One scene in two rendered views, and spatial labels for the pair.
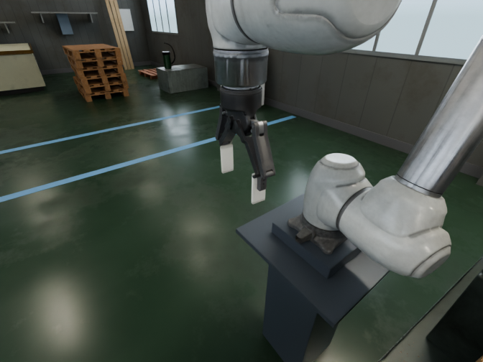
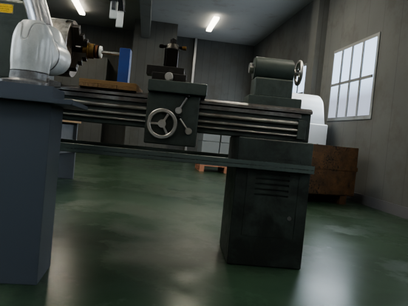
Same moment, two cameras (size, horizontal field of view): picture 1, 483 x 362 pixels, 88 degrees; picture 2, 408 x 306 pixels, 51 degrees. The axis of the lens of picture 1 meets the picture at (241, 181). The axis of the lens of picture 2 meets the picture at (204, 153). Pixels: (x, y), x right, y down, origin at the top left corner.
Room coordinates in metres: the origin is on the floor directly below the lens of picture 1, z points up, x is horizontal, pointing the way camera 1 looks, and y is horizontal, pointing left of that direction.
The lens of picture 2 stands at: (1.87, 1.26, 0.66)
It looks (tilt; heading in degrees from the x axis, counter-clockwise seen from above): 2 degrees down; 209
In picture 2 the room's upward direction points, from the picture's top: 6 degrees clockwise
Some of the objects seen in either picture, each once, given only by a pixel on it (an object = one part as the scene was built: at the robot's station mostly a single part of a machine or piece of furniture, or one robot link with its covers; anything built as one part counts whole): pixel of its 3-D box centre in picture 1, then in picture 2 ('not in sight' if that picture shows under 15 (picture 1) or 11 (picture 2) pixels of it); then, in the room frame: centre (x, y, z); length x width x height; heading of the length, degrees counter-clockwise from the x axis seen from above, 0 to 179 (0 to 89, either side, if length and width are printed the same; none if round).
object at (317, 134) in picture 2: not in sight; (296, 141); (-4.59, -0.71, 0.73); 0.74 x 0.67 x 1.45; 37
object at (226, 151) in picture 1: (226, 159); (113, 10); (0.52, 0.03, 1.14); 0.03 x 0.01 x 0.07; 120
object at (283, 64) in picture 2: not in sight; (273, 82); (-0.51, 0.36, 1.01); 0.30 x 0.20 x 0.29; 122
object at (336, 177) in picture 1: (334, 189); (33, 47); (0.63, -0.29, 0.97); 0.18 x 0.16 x 0.22; 27
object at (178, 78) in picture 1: (180, 66); not in sight; (6.36, 1.44, 0.48); 1.00 x 0.81 x 0.96; 127
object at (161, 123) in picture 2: not in sight; (172, 119); (-0.01, 0.01, 0.73); 0.27 x 0.12 x 0.27; 122
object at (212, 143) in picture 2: not in sight; (225, 146); (-5.99, -2.59, 0.52); 1.06 x 0.73 x 1.05; 127
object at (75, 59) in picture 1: (97, 70); not in sight; (5.83, 3.12, 0.47); 1.30 x 0.90 x 0.93; 37
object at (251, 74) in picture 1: (241, 67); not in sight; (0.46, 0.00, 1.34); 0.09 x 0.09 x 0.06
